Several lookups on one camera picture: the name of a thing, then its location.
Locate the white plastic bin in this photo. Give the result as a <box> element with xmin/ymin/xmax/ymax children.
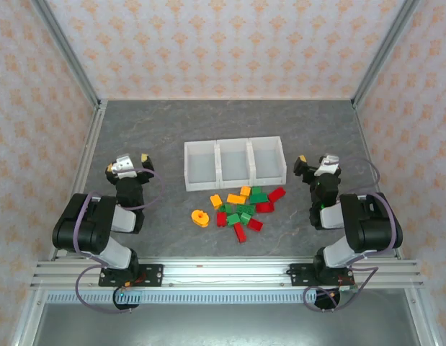
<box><xmin>248</xmin><ymin>136</ymin><xmax>287</xmax><ymax>187</ymax></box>
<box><xmin>184</xmin><ymin>140</ymin><xmax>223</xmax><ymax>192</ymax></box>
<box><xmin>215</xmin><ymin>138</ymin><xmax>256</xmax><ymax>190</ymax></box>

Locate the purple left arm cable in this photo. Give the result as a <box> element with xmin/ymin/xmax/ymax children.
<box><xmin>73</xmin><ymin>167</ymin><xmax>166</xmax><ymax>314</ymax></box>

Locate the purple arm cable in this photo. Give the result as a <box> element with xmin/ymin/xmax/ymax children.
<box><xmin>73</xmin><ymin>167</ymin><xmax>166</xmax><ymax>314</ymax></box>
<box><xmin>303</xmin><ymin>156</ymin><xmax>403</xmax><ymax>313</ymax></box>

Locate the long red lego brick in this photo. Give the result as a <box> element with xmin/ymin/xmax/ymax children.
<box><xmin>233</xmin><ymin>222</ymin><xmax>248</xmax><ymax>244</ymax></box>
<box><xmin>267</xmin><ymin>187</ymin><xmax>287</xmax><ymax>203</ymax></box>

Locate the aluminium side rail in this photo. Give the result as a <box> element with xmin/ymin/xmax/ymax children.
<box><xmin>49</xmin><ymin>99</ymin><xmax>109</xmax><ymax>261</ymax></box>
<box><xmin>352</xmin><ymin>100</ymin><xmax>403</xmax><ymax>260</ymax></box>

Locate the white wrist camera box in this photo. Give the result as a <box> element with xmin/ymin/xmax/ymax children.
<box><xmin>314</xmin><ymin>153</ymin><xmax>342</xmax><ymax>177</ymax></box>
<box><xmin>112</xmin><ymin>154</ymin><xmax>138</xmax><ymax>180</ymax></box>

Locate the aluminium lower frame bar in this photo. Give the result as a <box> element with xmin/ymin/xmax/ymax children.
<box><xmin>405</xmin><ymin>288</ymin><xmax>443</xmax><ymax>346</ymax></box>
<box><xmin>12</xmin><ymin>288</ymin><xmax>47</xmax><ymax>346</ymax></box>

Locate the aluminium frame post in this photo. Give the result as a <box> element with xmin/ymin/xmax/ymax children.
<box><xmin>351</xmin><ymin>0</ymin><xmax>424</xmax><ymax>110</ymax></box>
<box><xmin>30</xmin><ymin>0</ymin><xmax>103</xmax><ymax>109</ymax></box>

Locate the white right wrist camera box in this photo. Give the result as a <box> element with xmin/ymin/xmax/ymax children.
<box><xmin>314</xmin><ymin>153</ymin><xmax>342</xmax><ymax>177</ymax></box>

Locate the grey slotted cable duct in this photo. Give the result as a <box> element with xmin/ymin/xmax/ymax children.
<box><xmin>45</xmin><ymin>290</ymin><xmax>357</xmax><ymax>304</ymax></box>

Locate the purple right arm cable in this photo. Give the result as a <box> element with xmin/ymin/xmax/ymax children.
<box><xmin>303</xmin><ymin>156</ymin><xmax>403</xmax><ymax>313</ymax></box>

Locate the wide aluminium base rail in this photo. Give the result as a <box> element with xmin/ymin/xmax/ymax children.
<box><xmin>30</xmin><ymin>256</ymin><xmax>427</xmax><ymax>291</ymax></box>

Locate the grey metal sheet panel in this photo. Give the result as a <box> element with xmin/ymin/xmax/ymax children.
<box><xmin>37</xmin><ymin>301</ymin><xmax>414</xmax><ymax>346</ymax></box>

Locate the black round cable port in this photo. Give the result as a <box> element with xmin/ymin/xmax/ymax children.
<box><xmin>313</xmin><ymin>287</ymin><xmax>342</xmax><ymax>311</ymax></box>
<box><xmin>112</xmin><ymin>286</ymin><xmax>141</xmax><ymax>311</ymax></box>

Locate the orange round lego piece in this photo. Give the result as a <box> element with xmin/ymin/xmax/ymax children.
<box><xmin>190</xmin><ymin>209</ymin><xmax>210</xmax><ymax>229</ymax></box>

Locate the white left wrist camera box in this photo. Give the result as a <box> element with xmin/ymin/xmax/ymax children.
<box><xmin>112</xmin><ymin>154</ymin><xmax>138</xmax><ymax>180</ymax></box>

